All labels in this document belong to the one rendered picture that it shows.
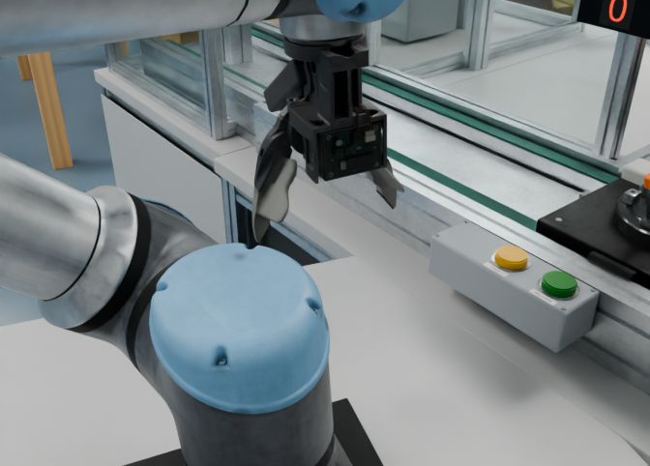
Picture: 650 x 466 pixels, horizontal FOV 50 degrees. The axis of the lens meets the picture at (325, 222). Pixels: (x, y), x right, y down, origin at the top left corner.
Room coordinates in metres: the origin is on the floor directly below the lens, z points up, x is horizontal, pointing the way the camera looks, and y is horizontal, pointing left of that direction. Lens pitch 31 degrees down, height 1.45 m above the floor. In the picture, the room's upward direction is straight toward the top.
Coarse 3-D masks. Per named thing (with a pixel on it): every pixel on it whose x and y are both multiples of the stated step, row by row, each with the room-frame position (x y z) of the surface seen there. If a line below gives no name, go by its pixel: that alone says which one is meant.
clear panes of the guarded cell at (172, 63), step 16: (192, 32) 1.37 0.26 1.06; (128, 48) 1.63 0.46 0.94; (144, 48) 1.56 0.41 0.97; (160, 48) 1.49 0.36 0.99; (176, 48) 1.43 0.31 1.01; (192, 48) 1.37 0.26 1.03; (128, 64) 1.64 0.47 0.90; (144, 64) 1.56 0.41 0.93; (160, 64) 1.50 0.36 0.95; (176, 64) 1.44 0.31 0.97; (192, 64) 1.38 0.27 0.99; (160, 80) 1.51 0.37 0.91; (176, 80) 1.44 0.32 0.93; (192, 80) 1.38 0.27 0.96; (176, 96) 1.45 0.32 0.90; (192, 96) 1.39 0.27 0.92
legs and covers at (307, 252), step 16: (224, 192) 1.21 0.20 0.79; (240, 192) 1.17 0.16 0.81; (224, 208) 1.21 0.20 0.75; (240, 208) 1.19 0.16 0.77; (240, 224) 1.19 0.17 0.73; (272, 224) 1.08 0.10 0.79; (288, 224) 1.04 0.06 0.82; (240, 240) 1.18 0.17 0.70; (272, 240) 1.29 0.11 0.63; (288, 240) 1.32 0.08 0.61; (304, 240) 1.01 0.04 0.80; (304, 256) 1.34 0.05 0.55; (320, 256) 0.97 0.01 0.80
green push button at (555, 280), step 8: (552, 272) 0.68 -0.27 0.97; (560, 272) 0.68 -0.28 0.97; (544, 280) 0.67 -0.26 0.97; (552, 280) 0.66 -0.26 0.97; (560, 280) 0.66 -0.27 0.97; (568, 280) 0.66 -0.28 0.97; (544, 288) 0.66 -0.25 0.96; (552, 288) 0.65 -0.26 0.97; (560, 288) 0.65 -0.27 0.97; (568, 288) 0.65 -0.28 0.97; (560, 296) 0.65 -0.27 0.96; (568, 296) 0.65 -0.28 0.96
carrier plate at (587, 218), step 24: (600, 192) 0.88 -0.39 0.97; (552, 216) 0.81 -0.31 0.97; (576, 216) 0.81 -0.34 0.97; (600, 216) 0.81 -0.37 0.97; (576, 240) 0.76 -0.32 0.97; (600, 240) 0.75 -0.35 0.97; (624, 240) 0.75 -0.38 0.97; (624, 264) 0.71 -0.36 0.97; (648, 264) 0.70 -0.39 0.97; (648, 288) 0.68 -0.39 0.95
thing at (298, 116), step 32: (320, 64) 0.57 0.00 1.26; (352, 64) 0.56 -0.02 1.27; (320, 96) 0.57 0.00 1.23; (352, 96) 0.58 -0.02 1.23; (288, 128) 0.60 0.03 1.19; (320, 128) 0.55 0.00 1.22; (352, 128) 0.56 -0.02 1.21; (384, 128) 0.57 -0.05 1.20; (320, 160) 0.56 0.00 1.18; (352, 160) 0.56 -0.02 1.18; (384, 160) 0.57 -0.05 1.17
